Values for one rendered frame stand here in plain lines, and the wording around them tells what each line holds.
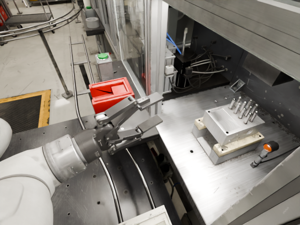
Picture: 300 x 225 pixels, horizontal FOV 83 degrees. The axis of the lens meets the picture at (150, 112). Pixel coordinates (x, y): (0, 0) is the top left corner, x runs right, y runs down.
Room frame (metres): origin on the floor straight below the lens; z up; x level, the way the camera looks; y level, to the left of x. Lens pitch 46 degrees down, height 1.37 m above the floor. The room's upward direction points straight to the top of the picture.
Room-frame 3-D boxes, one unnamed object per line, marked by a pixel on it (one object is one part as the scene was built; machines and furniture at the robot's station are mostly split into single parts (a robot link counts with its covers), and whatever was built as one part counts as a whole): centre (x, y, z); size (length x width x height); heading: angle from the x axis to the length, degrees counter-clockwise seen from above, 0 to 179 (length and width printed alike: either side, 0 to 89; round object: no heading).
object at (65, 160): (0.19, 0.18, 1.04); 0.09 x 0.06 x 0.09; 35
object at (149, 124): (0.32, 0.00, 1.00); 0.07 x 0.03 x 0.01; 125
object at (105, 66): (0.66, 0.19, 0.97); 0.08 x 0.08 x 0.12; 21
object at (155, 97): (0.32, 0.00, 1.09); 0.07 x 0.03 x 0.01; 125
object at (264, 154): (0.23, -0.31, 0.96); 0.03 x 0.03 x 0.12; 21
